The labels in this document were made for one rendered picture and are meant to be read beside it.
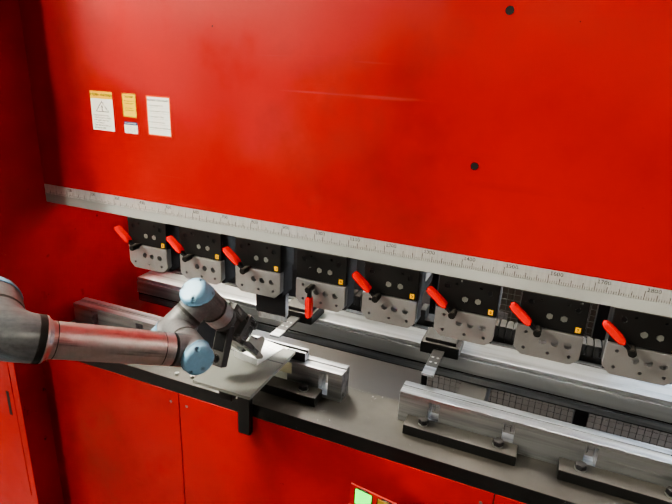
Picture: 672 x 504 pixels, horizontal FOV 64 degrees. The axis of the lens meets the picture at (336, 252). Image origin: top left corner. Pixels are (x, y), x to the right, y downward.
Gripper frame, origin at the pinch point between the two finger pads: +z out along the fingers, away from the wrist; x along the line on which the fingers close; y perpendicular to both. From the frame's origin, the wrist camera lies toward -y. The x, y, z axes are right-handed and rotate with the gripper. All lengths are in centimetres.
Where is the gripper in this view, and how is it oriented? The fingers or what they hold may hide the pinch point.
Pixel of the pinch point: (250, 354)
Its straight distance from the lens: 163.6
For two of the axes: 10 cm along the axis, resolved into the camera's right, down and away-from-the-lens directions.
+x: -8.4, -2.2, 5.0
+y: 4.4, -8.0, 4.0
